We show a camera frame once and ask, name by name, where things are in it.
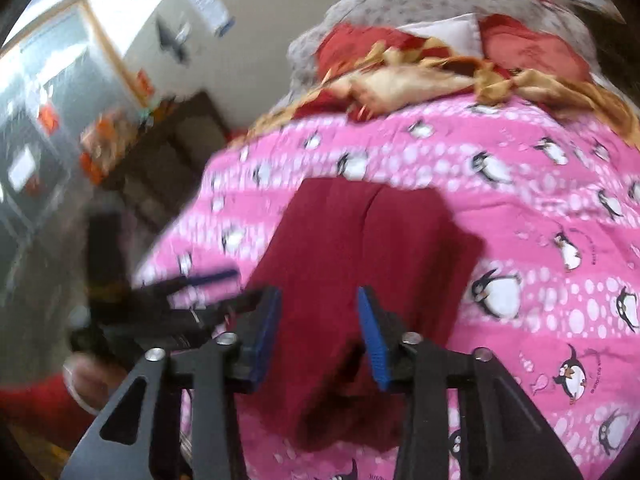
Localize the red heart embroidered pillow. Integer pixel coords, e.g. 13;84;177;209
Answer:
480;14;592;82

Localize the white pillow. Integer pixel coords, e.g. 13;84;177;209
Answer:
398;13;484;58

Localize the white wall notice paper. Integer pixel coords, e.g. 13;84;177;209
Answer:
188;0;234;37

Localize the pink penguin quilt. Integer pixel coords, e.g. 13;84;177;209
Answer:
137;96;639;479

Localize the floral upholstered headboard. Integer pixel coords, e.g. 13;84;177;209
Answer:
279;0;601;105

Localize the dark red fleece sweater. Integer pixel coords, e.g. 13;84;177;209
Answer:
247;178;485;451

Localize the person left hand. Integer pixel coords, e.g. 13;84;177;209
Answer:
63;353;128;415

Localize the red and gold blanket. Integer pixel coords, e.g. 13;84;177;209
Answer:
233;38;639;148

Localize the dark wooden side table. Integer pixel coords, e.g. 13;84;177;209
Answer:
100;89;230;232

